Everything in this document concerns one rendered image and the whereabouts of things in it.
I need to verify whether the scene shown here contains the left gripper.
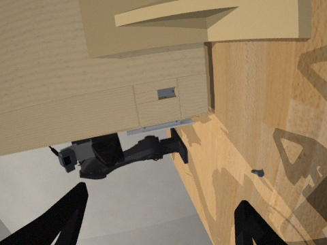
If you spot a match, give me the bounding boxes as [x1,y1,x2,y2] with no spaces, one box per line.
[60,133,125,169]

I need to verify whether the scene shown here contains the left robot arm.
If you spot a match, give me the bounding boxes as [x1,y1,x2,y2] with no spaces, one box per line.
[58,128,187,180]

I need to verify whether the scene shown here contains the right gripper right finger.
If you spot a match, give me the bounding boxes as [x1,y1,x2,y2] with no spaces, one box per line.
[234,200,288,245]

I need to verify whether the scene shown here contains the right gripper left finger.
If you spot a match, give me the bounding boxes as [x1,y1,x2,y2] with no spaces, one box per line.
[0,182,89,245]

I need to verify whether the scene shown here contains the tan wooden door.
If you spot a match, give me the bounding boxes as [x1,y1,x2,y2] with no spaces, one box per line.
[0,0,311,156]

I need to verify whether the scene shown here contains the grey mortise lock with keyhole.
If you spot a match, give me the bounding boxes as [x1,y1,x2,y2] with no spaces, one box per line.
[127,87,195,137]

